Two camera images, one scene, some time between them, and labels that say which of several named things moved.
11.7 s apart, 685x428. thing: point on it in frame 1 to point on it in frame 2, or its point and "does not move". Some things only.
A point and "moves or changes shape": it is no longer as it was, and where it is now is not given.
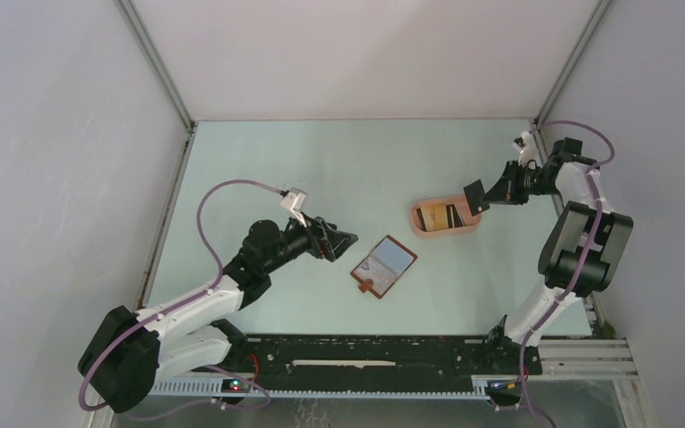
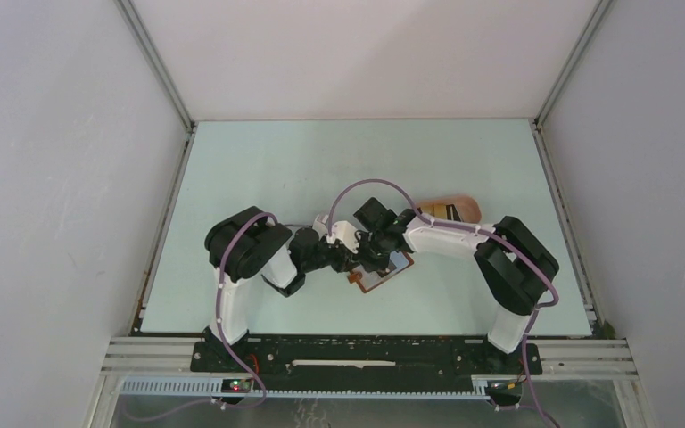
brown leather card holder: [383, 267] moves or changes shape
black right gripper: [507, 190] to [370, 265]
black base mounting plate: [375, 358] does not move
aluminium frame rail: [600, 359] does not move
